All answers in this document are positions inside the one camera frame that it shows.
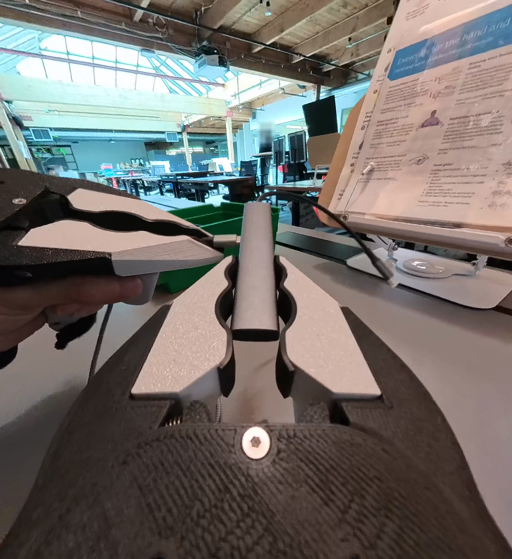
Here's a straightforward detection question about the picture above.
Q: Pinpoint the printed exercise sheet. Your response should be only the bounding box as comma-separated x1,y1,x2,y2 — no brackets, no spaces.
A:
330,0,512,232

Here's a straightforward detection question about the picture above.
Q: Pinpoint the black hub cable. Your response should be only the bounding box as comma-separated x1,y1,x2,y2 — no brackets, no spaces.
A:
256,191,400,287

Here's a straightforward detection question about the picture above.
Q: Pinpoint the white document stand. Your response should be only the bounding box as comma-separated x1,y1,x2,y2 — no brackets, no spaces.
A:
328,0,512,309

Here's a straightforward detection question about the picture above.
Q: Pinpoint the small cardboard panel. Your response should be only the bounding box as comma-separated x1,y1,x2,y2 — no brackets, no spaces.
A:
307,133,342,167

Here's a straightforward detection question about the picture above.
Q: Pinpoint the dark wooden table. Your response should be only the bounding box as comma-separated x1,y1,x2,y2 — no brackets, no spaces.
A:
160,172,257,203

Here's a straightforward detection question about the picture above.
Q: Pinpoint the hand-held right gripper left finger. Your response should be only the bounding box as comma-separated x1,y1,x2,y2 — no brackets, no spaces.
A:
130,255,239,400

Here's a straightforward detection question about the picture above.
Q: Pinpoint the large cardboard sheet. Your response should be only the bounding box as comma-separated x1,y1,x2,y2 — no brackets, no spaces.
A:
317,94,370,215

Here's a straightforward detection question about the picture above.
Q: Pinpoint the grey desk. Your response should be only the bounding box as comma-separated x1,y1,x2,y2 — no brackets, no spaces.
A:
0,223,512,559

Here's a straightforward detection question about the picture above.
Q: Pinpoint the person's left hand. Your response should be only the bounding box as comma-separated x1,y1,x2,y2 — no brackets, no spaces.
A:
0,276,144,355

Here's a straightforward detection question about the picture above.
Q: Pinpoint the grey USB hub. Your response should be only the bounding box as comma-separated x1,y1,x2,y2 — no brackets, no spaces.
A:
230,203,281,342

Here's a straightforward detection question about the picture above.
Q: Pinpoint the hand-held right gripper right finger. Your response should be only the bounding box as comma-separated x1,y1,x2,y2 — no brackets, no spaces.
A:
275,255,382,400

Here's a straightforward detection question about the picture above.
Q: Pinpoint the large black monitor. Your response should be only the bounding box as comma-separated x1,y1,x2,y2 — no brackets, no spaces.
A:
302,95,340,137

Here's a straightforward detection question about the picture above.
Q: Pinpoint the green plastic bin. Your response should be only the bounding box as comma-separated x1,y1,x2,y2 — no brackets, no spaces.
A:
157,203,281,294

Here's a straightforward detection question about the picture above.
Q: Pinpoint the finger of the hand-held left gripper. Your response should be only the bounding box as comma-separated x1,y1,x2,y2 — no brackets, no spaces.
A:
18,218,226,305
67,188,216,240

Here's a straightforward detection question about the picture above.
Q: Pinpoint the ceiling heater unit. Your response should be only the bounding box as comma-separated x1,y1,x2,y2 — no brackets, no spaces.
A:
193,53,231,82

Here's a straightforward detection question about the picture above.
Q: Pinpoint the black desk pad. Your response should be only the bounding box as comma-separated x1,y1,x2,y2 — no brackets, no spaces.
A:
276,231,372,263

